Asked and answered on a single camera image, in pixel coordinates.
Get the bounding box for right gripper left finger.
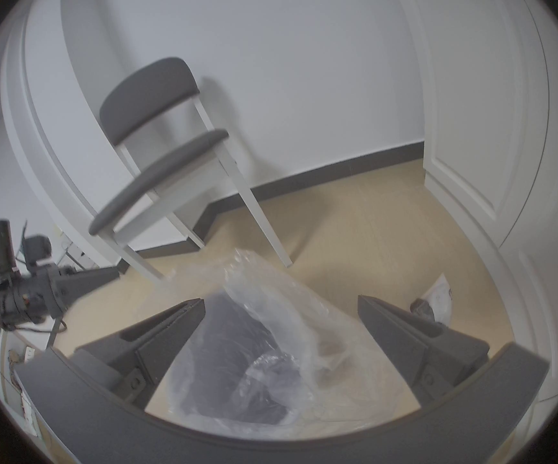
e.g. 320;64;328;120
72;298;207;410

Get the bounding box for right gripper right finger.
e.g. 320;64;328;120
357;295;490;403

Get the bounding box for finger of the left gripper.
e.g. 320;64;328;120
60;266;121;304

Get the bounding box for clear plastic bag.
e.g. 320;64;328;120
165;248;421;435

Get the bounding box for pale grey trash bin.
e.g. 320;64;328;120
181;292;309;427

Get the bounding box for white bedside table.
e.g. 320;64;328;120
59;232;95;268

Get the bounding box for crumpled white printed paper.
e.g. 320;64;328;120
421;273;454;325

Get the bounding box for white chair grey cushions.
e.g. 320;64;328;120
89;56;293;279

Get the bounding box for white wardrobe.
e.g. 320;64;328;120
394;0;558;405

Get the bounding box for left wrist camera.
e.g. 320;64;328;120
21;234;53;267

